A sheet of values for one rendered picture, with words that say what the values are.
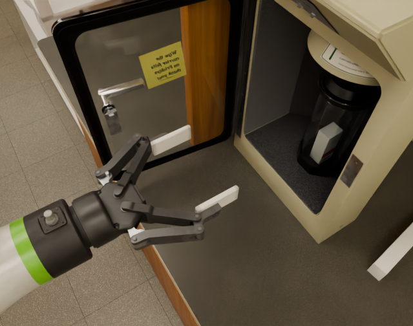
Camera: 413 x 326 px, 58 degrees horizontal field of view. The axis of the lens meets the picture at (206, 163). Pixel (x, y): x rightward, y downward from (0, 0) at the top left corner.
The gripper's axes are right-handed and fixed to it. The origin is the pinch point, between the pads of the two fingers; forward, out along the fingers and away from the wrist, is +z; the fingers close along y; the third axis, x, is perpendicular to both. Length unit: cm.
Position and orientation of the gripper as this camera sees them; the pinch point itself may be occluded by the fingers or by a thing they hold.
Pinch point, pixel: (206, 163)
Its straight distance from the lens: 58.1
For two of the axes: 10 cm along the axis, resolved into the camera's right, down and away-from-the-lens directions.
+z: 8.5, -4.3, 3.1
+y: -5.3, -6.9, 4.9
